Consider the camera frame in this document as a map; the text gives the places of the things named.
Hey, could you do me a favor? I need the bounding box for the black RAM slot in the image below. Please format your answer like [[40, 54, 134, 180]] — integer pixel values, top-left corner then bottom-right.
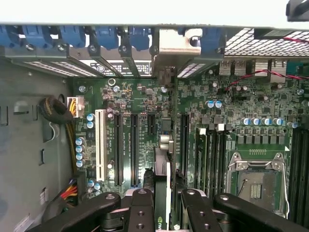
[[208, 130, 218, 194], [217, 123, 228, 194]]

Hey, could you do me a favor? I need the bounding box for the dark installed RAM stick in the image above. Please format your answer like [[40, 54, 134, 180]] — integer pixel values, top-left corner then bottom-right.
[[196, 127, 209, 194]]

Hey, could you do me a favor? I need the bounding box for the long black expansion slot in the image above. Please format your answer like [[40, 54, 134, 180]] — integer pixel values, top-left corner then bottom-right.
[[129, 113, 140, 189], [113, 113, 125, 187], [180, 114, 191, 181]]

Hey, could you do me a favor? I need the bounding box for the CPU socket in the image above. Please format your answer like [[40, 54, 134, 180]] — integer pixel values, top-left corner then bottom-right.
[[226, 151, 290, 219]]

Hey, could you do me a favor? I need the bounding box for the white expansion slot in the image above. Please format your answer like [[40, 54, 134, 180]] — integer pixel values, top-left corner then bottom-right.
[[95, 108, 109, 182]]

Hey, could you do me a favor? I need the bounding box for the short black expansion slot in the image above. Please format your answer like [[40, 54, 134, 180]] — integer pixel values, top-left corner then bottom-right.
[[146, 113, 156, 136]]

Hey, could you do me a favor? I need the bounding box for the silver locking lever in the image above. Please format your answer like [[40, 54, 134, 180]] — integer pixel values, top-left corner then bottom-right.
[[281, 154, 291, 219]]

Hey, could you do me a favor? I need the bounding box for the green motherboard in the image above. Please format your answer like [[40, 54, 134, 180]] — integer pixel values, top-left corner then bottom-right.
[[68, 57, 309, 232]]

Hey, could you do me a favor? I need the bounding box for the white power connector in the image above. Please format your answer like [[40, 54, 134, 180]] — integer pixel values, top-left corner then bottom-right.
[[66, 96, 85, 118]]

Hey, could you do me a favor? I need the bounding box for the black open PC case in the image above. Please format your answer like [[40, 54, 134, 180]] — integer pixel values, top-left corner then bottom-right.
[[0, 22, 309, 232]]

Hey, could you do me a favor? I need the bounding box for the blue slot retention clip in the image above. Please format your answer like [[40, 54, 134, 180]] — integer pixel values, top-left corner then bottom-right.
[[0, 25, 15, 48], [22, 25, 53, 48], [58, 25, 86, 48], [201, 27, 225, 53], [128, 26, 153, 51], [95, 26, 119, 51]]

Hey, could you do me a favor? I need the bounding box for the red yellow wire bundle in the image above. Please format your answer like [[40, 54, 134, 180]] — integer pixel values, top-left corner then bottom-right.
[[43, 177, 81, 218]]

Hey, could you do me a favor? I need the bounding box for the black sleeved power wire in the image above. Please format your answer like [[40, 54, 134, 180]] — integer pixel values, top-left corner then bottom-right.
[[38, 96, 79, 176]]

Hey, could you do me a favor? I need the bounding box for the red black twisted wire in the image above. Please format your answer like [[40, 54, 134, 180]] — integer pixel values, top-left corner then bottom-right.
[[224, 69, 309, 94]]

